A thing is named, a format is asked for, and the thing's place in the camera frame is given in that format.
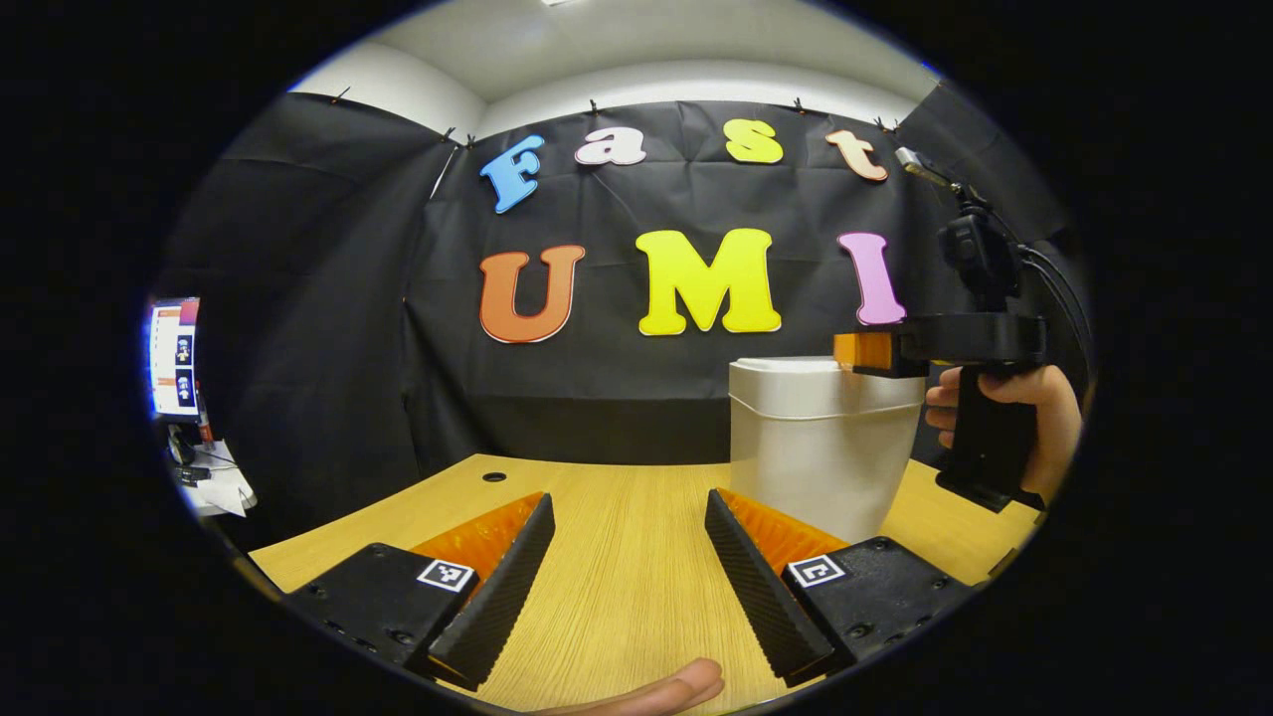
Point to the computer monitor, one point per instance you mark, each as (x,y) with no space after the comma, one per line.
(174,358)

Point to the white desktop garbage bin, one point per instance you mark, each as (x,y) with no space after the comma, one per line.
(816,457)

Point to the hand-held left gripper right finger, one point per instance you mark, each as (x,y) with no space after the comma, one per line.
(756,587)

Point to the black backdrop cloth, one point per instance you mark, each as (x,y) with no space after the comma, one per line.
(328,298)

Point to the wooden desktop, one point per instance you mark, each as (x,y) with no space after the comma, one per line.
(617,537)

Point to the row of black cloth clips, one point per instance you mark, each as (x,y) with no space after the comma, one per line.
(593,105)

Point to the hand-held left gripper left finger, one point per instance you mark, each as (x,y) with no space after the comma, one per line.
(497,587)

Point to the cluttered white office desk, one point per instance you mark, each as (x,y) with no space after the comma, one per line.
(219,487)

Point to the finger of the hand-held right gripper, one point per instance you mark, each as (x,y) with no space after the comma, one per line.
(863,350)

